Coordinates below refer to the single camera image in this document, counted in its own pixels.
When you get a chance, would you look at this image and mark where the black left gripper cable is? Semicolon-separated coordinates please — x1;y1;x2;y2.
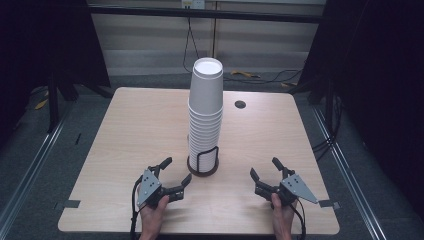
129;175;148;240

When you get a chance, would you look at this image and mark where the black curtain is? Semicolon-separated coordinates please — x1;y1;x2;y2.
0;0;112;141
297;0;424;214

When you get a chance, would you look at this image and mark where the yellow floor tape piece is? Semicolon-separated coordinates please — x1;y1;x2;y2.
34;90;50;111
230;69;262;80

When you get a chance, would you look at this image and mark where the metal floor rail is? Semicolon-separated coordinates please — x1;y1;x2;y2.
0;99;75;232
310;105;389;240

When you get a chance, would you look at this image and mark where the bundle of black cables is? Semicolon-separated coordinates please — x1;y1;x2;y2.
311;94;346;163

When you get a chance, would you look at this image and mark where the black metal stand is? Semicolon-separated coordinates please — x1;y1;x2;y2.
293;74;338;143
45;69;116;134

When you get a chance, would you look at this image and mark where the person's right hand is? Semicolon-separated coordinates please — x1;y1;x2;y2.
270;192;298;234

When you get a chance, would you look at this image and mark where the black horizontal metal bar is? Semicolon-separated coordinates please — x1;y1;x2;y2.
85;3;329;25

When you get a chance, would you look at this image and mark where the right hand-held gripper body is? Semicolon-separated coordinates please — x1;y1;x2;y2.
254;173;320;210

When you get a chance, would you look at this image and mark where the white paper cup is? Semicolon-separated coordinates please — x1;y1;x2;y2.
188;57;225;116

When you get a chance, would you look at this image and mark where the grey tape strip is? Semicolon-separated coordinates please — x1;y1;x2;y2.
53;199;82;211
317;199;342;211

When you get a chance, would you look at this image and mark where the white wall outlet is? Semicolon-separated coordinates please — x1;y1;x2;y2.
180;0;206;10

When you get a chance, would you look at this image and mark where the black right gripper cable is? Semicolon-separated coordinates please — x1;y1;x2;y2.
288;198;308;240

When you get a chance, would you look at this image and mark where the black hanging cable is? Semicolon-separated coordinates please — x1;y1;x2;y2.
182;15;202;74

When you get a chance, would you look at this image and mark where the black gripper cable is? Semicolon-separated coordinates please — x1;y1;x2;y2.
129;175;148;240
288;198;308;240

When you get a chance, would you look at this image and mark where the person's left hand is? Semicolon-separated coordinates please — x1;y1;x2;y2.
138;195;171;234

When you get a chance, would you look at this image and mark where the black floor cable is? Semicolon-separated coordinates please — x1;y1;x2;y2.
222;68;305;85

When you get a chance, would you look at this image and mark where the black wire cup holder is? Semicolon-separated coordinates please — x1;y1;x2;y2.
186;145;220;178

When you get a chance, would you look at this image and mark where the stack of white paper cups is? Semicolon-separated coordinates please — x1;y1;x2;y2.
187;101;224;174

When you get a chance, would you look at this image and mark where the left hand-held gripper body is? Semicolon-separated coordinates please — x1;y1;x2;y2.
136;168;186;208

